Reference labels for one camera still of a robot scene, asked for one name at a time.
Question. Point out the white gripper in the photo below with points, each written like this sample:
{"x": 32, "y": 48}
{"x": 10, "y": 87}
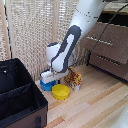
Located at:
{"x": 51, "y": 77}

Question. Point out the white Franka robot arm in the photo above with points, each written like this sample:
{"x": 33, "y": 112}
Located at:
{"x": 71, "y": 43}

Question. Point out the beige woven folding screen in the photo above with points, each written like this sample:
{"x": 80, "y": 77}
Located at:
{"x": 30, "y": 36}

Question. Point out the red yellow snack box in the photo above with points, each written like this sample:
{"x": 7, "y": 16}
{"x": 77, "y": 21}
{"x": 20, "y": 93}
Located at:
{"x": 76, "y": 80}

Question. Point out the yellow plastic bowl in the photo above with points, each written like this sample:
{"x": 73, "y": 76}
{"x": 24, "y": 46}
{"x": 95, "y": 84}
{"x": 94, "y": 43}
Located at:
{"x": 60, "y": 91}

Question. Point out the blue plastic bowl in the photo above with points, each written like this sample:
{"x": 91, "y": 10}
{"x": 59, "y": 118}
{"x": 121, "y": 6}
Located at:
{"x": 46, "y": 86}

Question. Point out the dark brown drawer cabinet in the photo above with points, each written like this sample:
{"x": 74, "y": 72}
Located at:
{"x": 116, "y": 15}

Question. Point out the black fabric storage box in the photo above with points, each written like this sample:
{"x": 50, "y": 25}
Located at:
{"x": 16, "y": 96}

